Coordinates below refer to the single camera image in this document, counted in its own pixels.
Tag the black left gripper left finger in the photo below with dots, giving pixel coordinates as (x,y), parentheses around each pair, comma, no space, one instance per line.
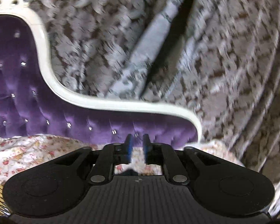
(123,151)

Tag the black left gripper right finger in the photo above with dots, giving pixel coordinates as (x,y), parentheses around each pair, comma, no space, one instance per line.
(152,152)

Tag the purple tufted white-framed headboard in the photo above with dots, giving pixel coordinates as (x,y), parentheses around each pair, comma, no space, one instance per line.
(33,101)

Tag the floral bedspread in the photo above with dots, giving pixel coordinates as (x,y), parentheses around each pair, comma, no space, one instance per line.
(21,153)

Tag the grey damask curtain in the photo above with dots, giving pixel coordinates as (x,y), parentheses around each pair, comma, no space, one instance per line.
(218,58)

